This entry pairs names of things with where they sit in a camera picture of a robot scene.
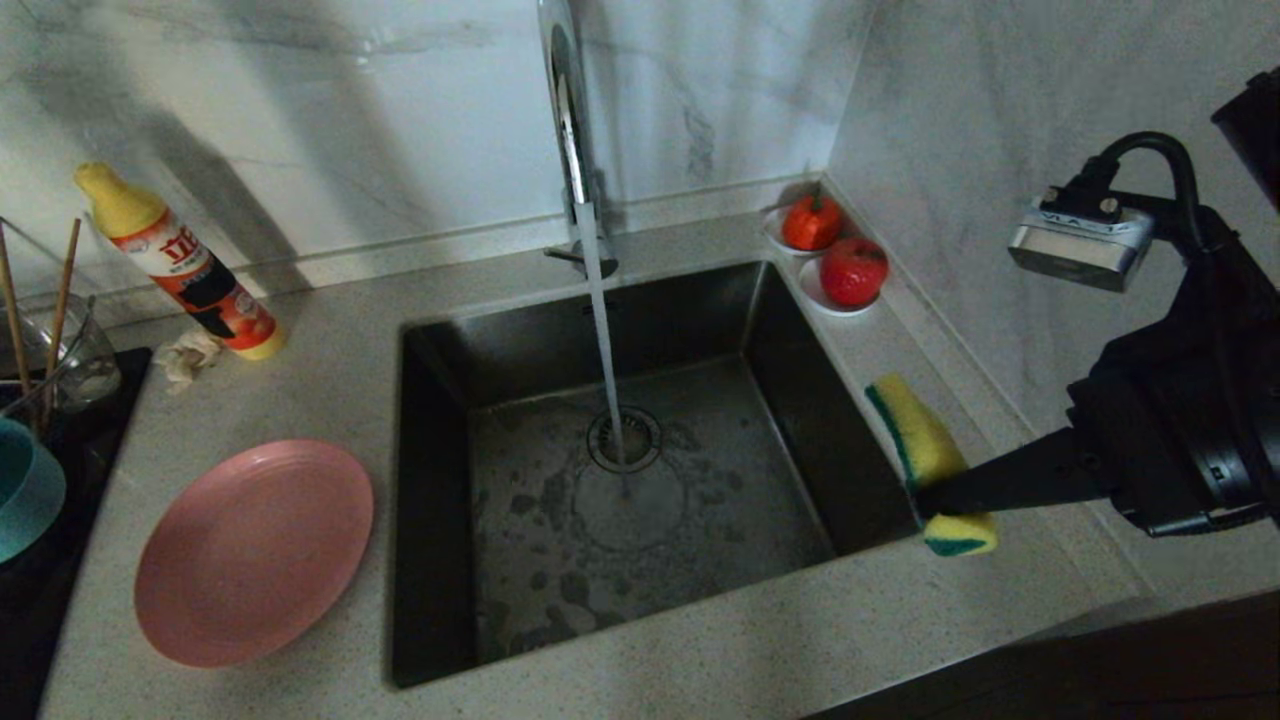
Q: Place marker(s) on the pink plate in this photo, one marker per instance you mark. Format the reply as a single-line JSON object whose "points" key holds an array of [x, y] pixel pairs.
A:
{"points": [[250, 555]]}

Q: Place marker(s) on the yellow-capped orange dish soap bottle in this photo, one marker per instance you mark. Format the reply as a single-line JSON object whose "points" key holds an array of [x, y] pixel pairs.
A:
{"points": [[190, 280]]}

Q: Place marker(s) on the running water stream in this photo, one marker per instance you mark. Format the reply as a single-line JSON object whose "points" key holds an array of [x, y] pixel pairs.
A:
{"points": [[603, 340]]}

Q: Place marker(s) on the orange-red tomato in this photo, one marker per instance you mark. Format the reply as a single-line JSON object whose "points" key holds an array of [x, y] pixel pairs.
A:
{"points": [[812, 222]]}

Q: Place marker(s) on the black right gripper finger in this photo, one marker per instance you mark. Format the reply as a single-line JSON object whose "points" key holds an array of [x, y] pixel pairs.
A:
{"points": [[1020, 480]]}

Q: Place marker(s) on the chrome kitchen faucet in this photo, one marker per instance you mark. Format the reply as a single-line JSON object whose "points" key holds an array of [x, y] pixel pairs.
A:
{"points": [[575, 120]]}

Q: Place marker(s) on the clear glass pot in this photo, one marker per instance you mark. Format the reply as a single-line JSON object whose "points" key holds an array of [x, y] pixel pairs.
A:
{"points": [[95, 375]]}

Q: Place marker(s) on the brown wooden chopstick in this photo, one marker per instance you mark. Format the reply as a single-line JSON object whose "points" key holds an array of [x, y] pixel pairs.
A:
{"points": [[60, 300]]}

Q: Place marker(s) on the crumpled white tissue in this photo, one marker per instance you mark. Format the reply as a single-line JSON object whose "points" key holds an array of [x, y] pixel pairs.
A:
{"points": [[188, 360]]}

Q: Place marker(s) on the red apple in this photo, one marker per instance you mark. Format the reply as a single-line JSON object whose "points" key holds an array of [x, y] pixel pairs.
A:
{"points": [[855, 272]]}

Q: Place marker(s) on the teal bowl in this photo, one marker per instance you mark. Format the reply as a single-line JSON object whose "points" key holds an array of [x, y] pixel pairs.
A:
{"points": [[25, 490]]}

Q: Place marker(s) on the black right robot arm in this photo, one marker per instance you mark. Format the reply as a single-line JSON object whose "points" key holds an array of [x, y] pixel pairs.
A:
{"points": [[1255, 130]]}

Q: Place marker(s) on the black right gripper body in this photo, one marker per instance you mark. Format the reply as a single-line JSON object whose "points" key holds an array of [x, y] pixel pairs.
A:
{"points": [[1190, 420]]}

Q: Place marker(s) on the stainless steel sink basin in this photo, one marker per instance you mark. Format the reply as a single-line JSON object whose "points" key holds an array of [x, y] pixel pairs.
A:
{"points": [[700, 540]]}

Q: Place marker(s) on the yellow sponge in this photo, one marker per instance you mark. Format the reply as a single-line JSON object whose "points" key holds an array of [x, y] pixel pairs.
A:
{"points": [[925, 440]]}

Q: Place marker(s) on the round metal drain strainer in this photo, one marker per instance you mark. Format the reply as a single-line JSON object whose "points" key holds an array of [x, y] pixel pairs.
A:
{"points": [[645, 440]]}

